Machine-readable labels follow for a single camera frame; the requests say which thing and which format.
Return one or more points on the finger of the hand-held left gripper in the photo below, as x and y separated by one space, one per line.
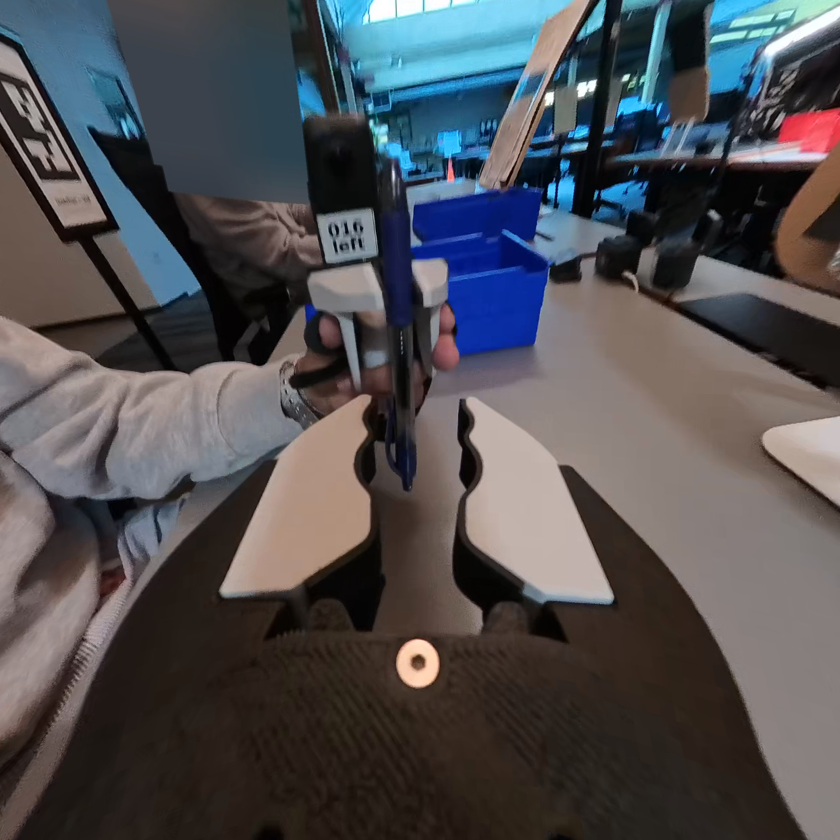
430 282
341 289

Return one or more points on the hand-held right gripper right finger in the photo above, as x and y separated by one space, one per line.
531 525

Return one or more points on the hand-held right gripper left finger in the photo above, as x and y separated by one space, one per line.
302 518

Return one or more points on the blue pen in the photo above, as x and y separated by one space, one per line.
397 262

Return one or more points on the person's left forearm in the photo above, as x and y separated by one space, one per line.
131 407

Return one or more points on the person's left hand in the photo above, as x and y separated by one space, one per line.
446 348

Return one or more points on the large blue storage bin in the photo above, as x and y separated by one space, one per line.
499 302

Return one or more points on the small blue storage bin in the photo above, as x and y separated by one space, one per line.
472 213

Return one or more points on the woven band wristwatch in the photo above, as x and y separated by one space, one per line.
295 400

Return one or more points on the small black box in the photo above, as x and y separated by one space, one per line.
564 269

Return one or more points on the black battery charger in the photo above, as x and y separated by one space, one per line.
674 266
617 257

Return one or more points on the black office chair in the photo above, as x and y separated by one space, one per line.
151 197

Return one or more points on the cardboard panel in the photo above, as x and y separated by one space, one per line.
538 85

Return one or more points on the black pole stand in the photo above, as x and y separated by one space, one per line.
600 98

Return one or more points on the small white stand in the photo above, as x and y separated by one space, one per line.
679 134

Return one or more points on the framed marker sign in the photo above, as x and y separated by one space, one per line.
39 151

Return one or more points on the black desk mat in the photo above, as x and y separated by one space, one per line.
761 328

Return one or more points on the long wooden desk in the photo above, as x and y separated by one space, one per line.
722 159

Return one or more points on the black monitor with cardboard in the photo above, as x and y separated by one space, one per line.
689 98

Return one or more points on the cardboard-backed monitor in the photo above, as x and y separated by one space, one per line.
800 229

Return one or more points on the black-white patterned board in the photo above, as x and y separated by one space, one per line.
787 92

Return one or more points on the red bin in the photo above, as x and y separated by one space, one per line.
810 134

